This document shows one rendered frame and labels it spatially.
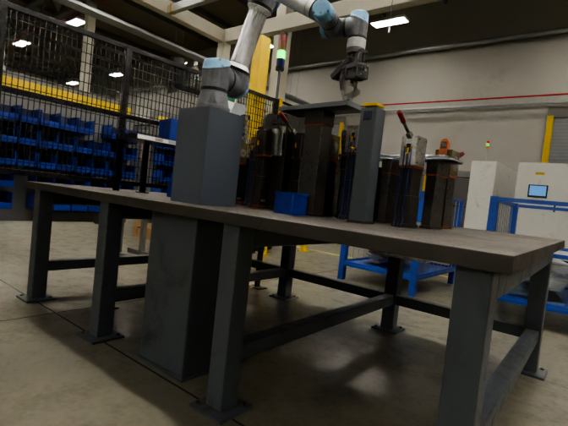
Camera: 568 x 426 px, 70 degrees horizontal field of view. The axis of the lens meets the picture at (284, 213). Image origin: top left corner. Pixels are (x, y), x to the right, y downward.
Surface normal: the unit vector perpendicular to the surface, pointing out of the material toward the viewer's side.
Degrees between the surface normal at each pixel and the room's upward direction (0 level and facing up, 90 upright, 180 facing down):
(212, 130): 90
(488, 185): 90
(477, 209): 90
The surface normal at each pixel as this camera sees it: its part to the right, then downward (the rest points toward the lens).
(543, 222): -0.61, -0.04
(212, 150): 0.78, 0.11
